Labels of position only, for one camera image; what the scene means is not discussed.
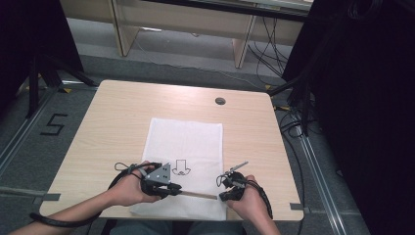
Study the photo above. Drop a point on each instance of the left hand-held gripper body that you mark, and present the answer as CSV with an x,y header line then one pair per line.
x,y
158,176

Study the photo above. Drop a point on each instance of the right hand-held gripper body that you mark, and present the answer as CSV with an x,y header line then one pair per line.
x,y
235,181

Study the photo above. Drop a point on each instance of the white mesh laundry bag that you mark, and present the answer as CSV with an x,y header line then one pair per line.
x,y
186,143

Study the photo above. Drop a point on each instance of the person's right hand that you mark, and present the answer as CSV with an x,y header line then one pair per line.
x,y
253,202

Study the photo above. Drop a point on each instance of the person's left hand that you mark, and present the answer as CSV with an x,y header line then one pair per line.
x,y
127,192

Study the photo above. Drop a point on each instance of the person's legs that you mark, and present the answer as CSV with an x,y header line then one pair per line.
x,y
177,228

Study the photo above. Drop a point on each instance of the grey tape strip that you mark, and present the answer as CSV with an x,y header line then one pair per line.
x,y
51,197
296,206

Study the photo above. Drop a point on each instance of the black metal stand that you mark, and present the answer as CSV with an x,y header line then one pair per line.
x,y
298,94
49,78

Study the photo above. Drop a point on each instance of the black curtain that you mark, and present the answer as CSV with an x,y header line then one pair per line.
x,y
29,39
365,107

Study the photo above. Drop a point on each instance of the light wooden desk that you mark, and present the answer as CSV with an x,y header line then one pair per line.
x,y
182,19

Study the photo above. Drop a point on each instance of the aluminium floor rail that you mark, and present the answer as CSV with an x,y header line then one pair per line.
x,y
23,130
321,186

